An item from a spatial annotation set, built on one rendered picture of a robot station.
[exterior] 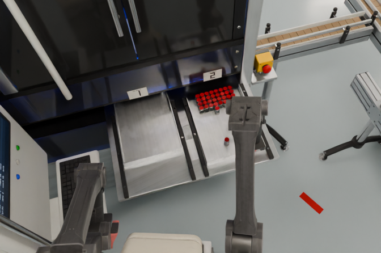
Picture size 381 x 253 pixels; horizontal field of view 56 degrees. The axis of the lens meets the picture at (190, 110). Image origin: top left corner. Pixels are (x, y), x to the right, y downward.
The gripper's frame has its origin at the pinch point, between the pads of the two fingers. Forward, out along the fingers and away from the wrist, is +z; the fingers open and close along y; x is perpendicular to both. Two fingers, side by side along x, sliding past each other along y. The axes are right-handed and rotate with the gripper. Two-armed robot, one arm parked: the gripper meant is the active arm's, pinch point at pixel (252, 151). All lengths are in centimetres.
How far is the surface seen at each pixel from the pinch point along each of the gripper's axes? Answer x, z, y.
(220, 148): 12.1, 2.0, 6.5
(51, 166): 97, 29, 38
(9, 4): 67, -77, 14
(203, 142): 18.6, 1.2, 11.2
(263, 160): -4.1, 3.8, -3.2
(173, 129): 30.5, -0.3, 20.6
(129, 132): 50, -1, 24
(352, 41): -70, -4, 49
